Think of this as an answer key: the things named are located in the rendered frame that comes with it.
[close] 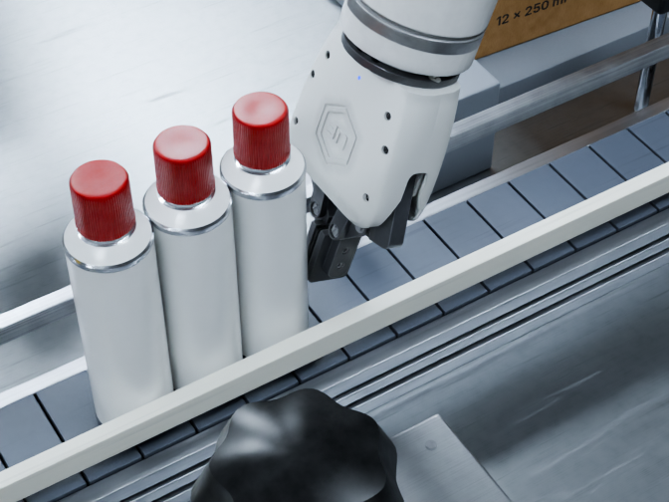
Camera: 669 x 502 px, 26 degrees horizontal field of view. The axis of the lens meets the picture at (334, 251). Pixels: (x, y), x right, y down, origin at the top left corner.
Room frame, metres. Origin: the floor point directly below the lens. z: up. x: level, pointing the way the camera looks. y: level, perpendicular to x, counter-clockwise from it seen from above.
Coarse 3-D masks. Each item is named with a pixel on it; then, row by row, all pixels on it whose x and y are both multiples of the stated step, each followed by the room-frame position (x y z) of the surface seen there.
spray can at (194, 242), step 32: (192, 128) 0.62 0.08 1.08; (160, 160) 0.59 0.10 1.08; (192, 160) 0.59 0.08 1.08; (160, 192) 0.60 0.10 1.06; (192, 192) 0.59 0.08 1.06; (224, 192) 0.61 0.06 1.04; (160, 224) 0.59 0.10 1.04; (192, 224) 0.58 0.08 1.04; (224, 224) 0.59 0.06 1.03; (160, 256) 0.59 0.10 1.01; (192, 256) 0.58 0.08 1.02; (224, 256) 0.59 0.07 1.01; (160, 288) 0.59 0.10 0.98; (192, 288) 0.58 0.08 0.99; (224, 288) 0.59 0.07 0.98; (192, 320) 0.58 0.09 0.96; (224, 320) 0.59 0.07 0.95; (192, 352) 0.58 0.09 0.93; (224, 352) 0.59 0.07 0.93
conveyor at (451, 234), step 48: (624, 144) 0.83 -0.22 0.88; (528, 192) 0.78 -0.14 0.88; (576, 192) 0.78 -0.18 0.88; (432, 240) 0.73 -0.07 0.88; (480, 240) 0.73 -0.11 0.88; (576, 240) 0.73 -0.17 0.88; (336, 288) 0.68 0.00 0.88; (384, 288) 0.68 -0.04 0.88; (480, 288) 0.68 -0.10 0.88; (384, 336) 0.64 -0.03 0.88; (288, 384) 0.60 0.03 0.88; (0, 432) 0.56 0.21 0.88; (48, 432) 0.56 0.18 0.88; (192, 432) 0.56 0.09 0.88; (96, 480) 0.52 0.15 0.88
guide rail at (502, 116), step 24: (648, 48) 0.85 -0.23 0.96; (576, 72) 0.82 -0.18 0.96; (600, 72) 0.82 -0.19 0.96; (624, 72) 0.83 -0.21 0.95; (528, 96) 0.79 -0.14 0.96; (552, 96) 0.79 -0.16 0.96; (576, 96) 0.81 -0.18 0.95; (480, 120) 0.77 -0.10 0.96; (504, 120) 0.77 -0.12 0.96; (456, 144) 0.75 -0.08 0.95; (312, 192) 0.69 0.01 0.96; (24, 312) 0.59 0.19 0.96; (48, 312) 0.59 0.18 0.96; (72, 312) 0.60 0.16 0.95; (0, 336) 0.57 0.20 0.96
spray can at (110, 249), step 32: (96, 160) 0.59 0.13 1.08; (96, 192) 0.57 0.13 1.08; (128, 192) 0.57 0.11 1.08; (96, 224) 0.56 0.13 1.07; (128, 224) 0.57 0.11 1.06; (96, 256) 0.56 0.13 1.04; (128, 256) 0.56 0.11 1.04; (96, 288) 0.55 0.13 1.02; (128, 288) 0.56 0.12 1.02; (96, 320) 0.55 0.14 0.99; (128, 320) 0.55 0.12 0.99; (160, 320) 0.57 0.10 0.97; (96, 352) 0.56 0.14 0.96; (128, 352) 0.55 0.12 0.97; (160, 352) 0.57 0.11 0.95; (96, 384) 0.56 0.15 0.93; (128, 384) 0.55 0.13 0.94; (160, 384) 0.56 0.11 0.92
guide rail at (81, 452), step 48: (624, 192) 0.74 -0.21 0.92; (528, 240) 0.70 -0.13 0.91; (432, 288) 0.65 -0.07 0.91; (336, 336) 0.61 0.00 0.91; (192, 384) 0.57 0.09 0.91; (240, 384) 0.58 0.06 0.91; (96, 432) 0.53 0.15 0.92; (144, 432) 0.54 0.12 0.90; (0, 480) 0.50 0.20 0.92; (48, 480) 0.51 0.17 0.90
